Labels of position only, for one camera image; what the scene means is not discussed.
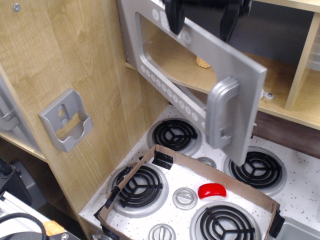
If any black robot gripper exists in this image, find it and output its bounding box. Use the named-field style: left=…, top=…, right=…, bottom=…
left=162, top=0, right=252, bottom=42

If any yellow toy corn cob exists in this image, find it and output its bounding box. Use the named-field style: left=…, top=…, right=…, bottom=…
left=195, top=56, right=211, bottom=69

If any white plastic door catch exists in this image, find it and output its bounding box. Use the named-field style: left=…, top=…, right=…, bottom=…
left=260, top=89, right=275, bottom=100

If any back left black burner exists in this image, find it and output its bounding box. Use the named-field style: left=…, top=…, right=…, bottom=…
left=150, top=119, right=199, bottom=152

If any black burner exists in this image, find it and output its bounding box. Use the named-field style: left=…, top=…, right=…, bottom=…
left=150, top=119, right=199, bottom=152
left=227, top=150, right=284, bottom=190
left=117, top=164, right=164, bottom=209
left=189, top=205, right=258, bottom=240

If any grey stove knob middle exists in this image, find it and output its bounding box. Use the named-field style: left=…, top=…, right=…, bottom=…
left=197, top=156, right=217, bottom=169

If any grey stove knob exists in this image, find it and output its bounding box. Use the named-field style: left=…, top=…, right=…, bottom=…
left=172, top=187, right=198, bottom=211
left=197, top=156, right=217, bottom=169
left=148, top=223, right=176, bottom=240

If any back right black burner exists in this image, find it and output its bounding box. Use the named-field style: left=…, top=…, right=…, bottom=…
left=227, top=150, right=284, bottom=190

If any red toy cheese wedge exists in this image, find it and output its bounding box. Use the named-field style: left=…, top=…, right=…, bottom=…
left=197, top=183, right=227, bottom=201

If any front left black burner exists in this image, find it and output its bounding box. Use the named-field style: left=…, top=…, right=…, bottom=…
left=117, top=164, right=164, bottom=209

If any grey stove knob centre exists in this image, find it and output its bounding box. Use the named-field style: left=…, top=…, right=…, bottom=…
left=172, top=187, right=198, bottom=211

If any front right black burner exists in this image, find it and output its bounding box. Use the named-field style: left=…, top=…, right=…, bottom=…
left=189, top=205, right=258, bottom=240

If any grey stove knob front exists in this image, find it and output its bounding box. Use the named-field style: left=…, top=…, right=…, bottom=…
left=148, top=223, right=176, bottom=240

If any grey toy sink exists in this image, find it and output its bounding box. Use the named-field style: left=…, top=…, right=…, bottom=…
left=274, top=217, right=320, bottom=240

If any grey wall phone holder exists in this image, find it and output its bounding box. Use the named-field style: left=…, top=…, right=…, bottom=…
left=38, top=88, right=94, bottom=153

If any grey fridge door handle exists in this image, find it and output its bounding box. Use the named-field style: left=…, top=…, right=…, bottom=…
left=0, top=113, right=20, bottom=132

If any brown cardboard frame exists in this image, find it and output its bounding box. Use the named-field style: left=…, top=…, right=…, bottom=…
left=94, top=145, right=285, bottom=240

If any aluminium frame rail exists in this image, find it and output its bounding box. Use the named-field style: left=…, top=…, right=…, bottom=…
left=0, top=192, right=50, bottom=237

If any black braided cable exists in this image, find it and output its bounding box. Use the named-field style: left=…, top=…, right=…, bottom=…
left=0, top=212, right=48, bottom=240

